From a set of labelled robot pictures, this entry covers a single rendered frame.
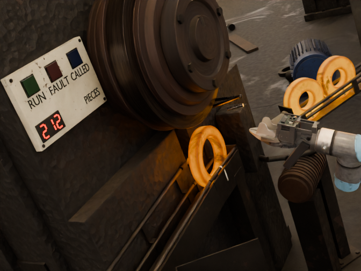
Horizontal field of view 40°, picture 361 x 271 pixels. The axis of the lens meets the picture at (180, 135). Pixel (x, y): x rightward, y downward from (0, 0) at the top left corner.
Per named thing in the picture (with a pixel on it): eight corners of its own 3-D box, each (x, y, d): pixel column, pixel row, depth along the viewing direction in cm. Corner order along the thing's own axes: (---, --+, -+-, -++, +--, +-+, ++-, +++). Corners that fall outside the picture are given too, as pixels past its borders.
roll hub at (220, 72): (183, 110, 131) (145, 7, 121) (225, 68, 152) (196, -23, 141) (201, 108, 128) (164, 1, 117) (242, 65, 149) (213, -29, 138)
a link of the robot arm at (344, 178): (369, 177, 156) (374, 150, 149) (351, 198, 150) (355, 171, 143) (346, 166, 160) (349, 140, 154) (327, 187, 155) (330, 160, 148)
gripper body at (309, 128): (282, 111, 154) (322, 119, 149) (281, 135, 158) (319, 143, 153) (274, 123, 148) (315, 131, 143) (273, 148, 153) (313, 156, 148)
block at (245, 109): (231, 174, 179) (211, 115, 170) (239, 162, 185) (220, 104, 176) (259, 173, 173) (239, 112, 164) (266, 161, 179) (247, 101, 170)
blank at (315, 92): (277, 91, 176) (282, 93, 173) (310, 69, 179) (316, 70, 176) (291, 128, 182) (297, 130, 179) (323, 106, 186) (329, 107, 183)
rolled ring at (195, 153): (215, 115, 156) (206, 116, 158) (190, 145, 142) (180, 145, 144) (232, 165, 163) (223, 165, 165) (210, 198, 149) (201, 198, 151)
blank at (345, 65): (310, 69, 180) (316, 70, 177) (342, 48, 183) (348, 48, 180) (323, 105, 186) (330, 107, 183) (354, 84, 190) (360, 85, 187)
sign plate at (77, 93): (36, 151, 114) (-1, 79, 107) (101, 101, 133) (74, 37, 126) (43, 151, 113) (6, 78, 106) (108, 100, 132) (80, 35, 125)
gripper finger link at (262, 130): (250, 116, 156) (278, 122, 152) (249, 133, 159) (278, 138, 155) (246, 121, 153) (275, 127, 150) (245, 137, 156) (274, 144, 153)
